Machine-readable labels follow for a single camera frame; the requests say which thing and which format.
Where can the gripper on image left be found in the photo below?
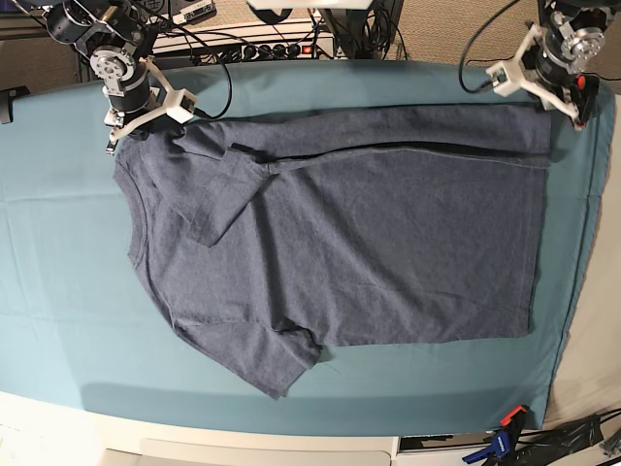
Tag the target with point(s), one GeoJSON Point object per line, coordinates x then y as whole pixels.
{"type": "Point", "coordinates": [132, 92]}

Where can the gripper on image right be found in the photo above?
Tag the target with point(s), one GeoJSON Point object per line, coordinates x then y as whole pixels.
{"type": "Point", "coordinates": [541, 67]}

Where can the blue-grey heathered T-shirt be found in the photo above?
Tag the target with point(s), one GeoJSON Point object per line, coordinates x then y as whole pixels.
{"type": "Point", "coordinates": [261, 243]}

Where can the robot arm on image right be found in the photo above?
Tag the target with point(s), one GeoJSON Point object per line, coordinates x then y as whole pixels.
{"type": "Point", "coordinates": [575, 32]}

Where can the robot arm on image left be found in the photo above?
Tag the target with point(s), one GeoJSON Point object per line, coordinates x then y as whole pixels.
{"type": "Point", "coordinates": [116, 39]}

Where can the orange black clamp top right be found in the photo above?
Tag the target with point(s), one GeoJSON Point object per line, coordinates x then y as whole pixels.
{"type": "Point", "coordinates": [584, 91]}

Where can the white power strip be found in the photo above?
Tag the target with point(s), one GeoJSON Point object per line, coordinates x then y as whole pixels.
{"type": "Point", "coordinates": [235, 49]}

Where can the black clamp left edge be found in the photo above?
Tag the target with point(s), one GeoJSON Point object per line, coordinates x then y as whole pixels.
{"type": "Point", "coordinates": [7, 98]}

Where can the teal table cloth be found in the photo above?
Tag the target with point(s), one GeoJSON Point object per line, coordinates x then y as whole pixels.
{"type": "Point", "coordinates": [78, 328]}

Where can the orange blue clamp bottom right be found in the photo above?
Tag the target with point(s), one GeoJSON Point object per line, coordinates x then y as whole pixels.
{"type": "Point", "coordinates": [504, 440]}

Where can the black bag bottom right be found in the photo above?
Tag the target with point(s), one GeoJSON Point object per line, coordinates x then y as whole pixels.
{"type": "Point", "coordinates": [564, 440]}

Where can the white drawer unit front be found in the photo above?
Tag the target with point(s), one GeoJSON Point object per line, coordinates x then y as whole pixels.
{"type": "Point", "coordinates": [357, 451]}

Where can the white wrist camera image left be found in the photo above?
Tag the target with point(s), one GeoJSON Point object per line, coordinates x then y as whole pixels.
{"type": "Point", "coordinates": [180, 105]}

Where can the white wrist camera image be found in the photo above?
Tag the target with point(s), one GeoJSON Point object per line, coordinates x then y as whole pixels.
{"type": "Point", "coordinates": [505, 77]}
{"type": "Point", "coordinates": [180, 105]}

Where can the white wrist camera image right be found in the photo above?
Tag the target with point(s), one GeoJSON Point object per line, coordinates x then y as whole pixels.
{"type": "Point", "coordinates": [505, 77]}

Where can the black camera cable image left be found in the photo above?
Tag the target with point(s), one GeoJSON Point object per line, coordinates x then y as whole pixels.
{"type": "Point", "coordinates": [219, 70]}

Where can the white overhead mount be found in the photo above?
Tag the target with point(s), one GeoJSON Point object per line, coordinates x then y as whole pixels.
{"type": "Point", "coordinates": [310, 4]}

